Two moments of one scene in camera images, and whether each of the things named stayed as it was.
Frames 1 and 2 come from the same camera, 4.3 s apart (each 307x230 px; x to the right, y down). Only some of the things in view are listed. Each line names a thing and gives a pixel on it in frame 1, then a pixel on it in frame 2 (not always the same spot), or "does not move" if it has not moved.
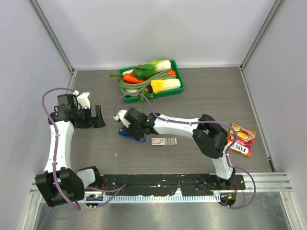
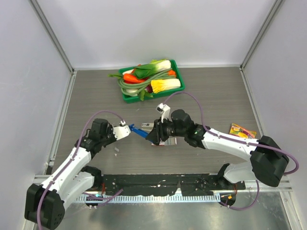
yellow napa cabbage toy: [158, 85] does not move
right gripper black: [129, 130] → [158, 132]
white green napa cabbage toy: [144, 71] does not move
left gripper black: [92, 122] → [116, 133]
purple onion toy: [149, 88] does not move
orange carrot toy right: [171, 73] does not move
